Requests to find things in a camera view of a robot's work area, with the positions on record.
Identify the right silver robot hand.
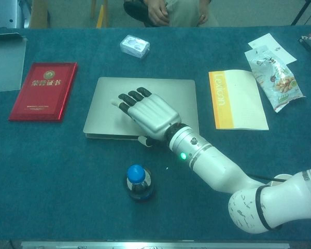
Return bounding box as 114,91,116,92
111,87,182,147

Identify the silver Apple laptop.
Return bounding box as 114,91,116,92
83,76,199,141

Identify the blue-capped bottle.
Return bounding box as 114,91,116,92
125,164,154,202

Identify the clear box with purple items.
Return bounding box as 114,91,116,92
120,34,151,60

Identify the yellow Lexicon book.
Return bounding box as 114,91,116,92
208,69,270,131

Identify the seated person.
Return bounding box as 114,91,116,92
123,0,220,28

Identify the wooden chair with yellow part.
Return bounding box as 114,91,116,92
90,0,109,29

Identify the red certificate folder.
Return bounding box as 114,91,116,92
8,62,79,123

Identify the white snack bag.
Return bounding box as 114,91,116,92
244,45,306,113

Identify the white paper card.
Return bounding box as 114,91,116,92
247,33,298,65

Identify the wooden furniture panel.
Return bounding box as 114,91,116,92
28,0,51,29

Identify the grey translucent plastic folder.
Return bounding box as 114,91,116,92
0,32,28,93

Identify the grey metal cabinet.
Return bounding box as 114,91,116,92
0,0,32,29

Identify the black tripod leg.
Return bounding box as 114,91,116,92
291,0,311,26

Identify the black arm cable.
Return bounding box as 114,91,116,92
248,173,288,182

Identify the aluminium frame rail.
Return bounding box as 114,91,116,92
20,241,291,249

